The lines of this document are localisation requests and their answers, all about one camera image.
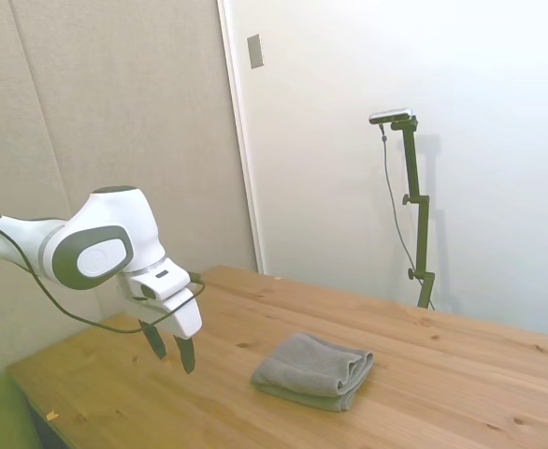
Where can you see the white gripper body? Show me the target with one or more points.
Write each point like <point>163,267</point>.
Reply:
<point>185,318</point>

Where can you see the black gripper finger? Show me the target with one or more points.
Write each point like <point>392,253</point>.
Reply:
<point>187,355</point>
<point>156,341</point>

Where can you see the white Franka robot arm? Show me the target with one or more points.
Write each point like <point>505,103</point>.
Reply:
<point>91,252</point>

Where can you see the grey folded towel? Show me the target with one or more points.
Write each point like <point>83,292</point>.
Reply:
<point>313,372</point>

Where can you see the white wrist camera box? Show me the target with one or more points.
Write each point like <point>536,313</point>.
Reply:
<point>159,279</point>

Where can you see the white door frame strip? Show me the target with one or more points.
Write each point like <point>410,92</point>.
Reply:
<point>241,140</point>

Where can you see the black camera stand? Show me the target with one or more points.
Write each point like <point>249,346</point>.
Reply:
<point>416,206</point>

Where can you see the grey wall switch plate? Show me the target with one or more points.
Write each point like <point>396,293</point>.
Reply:
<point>255,51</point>

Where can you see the grey exterior camera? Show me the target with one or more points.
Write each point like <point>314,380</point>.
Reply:
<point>391,115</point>

